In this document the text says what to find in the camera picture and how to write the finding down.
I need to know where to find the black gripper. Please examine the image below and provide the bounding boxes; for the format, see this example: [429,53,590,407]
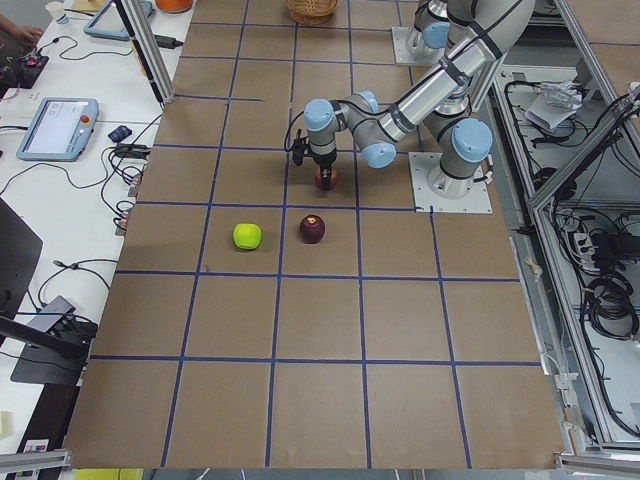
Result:
[314,152,336,191]

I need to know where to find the red yellow apple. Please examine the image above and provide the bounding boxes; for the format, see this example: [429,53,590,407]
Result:
[314,170,339,191]

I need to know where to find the dark red apple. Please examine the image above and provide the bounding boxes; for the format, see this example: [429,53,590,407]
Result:
[299,214,326,244]

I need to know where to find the woven wicker basket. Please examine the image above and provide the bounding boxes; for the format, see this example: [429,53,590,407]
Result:
[286,0,339,25]

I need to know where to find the green apple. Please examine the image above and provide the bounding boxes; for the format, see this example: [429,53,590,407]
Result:
[232,223,263,250]

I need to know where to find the dark blue small pouch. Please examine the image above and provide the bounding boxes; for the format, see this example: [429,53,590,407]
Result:
[108,125,132,143]

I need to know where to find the orange bucket with lid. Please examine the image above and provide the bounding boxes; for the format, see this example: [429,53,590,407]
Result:
[155,0,193,14]

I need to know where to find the crumpled white paper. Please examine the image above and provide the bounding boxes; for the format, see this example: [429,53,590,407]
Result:
[524,81,583,132]

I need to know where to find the far blue teach pendant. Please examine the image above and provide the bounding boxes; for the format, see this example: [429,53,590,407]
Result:
[83,1,129,41]

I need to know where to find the blue teach pendant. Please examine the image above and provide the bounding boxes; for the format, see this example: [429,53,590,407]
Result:
[83,1,129,41]
[16,97,100,162]

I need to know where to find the near blue teach pendant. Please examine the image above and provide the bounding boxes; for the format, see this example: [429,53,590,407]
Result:
[16,97,100,162]

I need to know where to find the white paper cup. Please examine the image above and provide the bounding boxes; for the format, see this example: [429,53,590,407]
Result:
[45,1,69,25]

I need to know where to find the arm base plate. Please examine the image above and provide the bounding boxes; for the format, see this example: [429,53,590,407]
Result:
[409,152,493,214]
[391,27,444,66]

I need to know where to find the aluminium frame post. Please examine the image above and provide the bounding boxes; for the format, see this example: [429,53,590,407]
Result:
[114,0,175,105]

